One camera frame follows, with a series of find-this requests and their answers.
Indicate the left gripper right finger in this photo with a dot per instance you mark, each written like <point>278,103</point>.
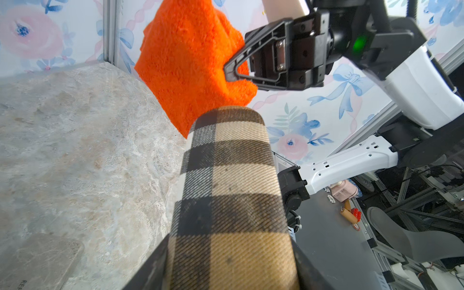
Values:
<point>309,277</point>

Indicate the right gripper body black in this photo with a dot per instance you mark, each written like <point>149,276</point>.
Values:
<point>312,46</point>

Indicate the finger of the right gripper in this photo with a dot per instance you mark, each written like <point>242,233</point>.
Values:
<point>265,58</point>

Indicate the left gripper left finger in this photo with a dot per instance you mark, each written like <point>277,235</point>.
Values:
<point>151,274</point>

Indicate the brown plaid eyeglass case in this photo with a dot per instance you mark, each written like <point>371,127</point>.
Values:
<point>229,230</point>

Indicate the orange microfiber cloth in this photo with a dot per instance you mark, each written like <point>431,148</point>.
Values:
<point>183,54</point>

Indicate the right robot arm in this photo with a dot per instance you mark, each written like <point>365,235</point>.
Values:
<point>361,47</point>

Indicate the grey stone-pattern eyeglass case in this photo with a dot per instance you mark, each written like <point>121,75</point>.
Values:
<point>42,262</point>

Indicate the small wooden red toy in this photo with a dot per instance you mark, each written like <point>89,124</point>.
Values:
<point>351,214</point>

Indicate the grey office chair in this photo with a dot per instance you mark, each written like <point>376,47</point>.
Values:
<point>422,247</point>

